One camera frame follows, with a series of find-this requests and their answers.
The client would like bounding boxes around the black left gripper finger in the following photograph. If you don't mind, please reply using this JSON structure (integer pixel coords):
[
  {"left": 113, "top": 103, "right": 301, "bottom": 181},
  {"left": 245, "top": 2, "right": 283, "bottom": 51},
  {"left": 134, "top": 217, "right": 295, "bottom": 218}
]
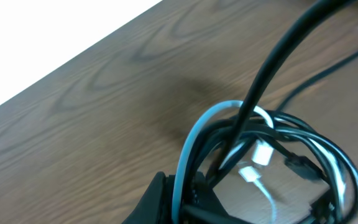
[{"left": 122, "top": 172, "right": 179, "bottom": 224}]

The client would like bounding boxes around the black usb cable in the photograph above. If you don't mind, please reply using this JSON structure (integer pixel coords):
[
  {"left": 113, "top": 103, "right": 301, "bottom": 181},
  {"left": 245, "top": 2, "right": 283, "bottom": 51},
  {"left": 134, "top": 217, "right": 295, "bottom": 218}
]
[{"left": 178, "top": 0, "right": 358, "bottom": 224}]

